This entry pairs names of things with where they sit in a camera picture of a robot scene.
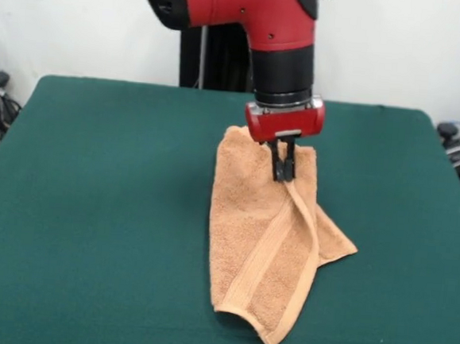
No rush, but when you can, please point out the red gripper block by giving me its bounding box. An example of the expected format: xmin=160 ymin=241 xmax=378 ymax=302
xmin=239 ymin=89 xmax=328 ymax=187

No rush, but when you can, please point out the tan terry towel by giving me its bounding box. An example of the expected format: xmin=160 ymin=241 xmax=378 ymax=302
xmin=199 ymin=123 xmax=368 ymax=344

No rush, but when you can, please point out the dark green table cloth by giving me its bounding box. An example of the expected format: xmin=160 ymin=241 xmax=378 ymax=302
xmin=0 ymin=70 xmax=460 ymax=344

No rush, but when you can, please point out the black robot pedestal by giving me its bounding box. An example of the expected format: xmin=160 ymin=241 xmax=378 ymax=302
xmin=176 ymin=18 xmax=262 ymax=95

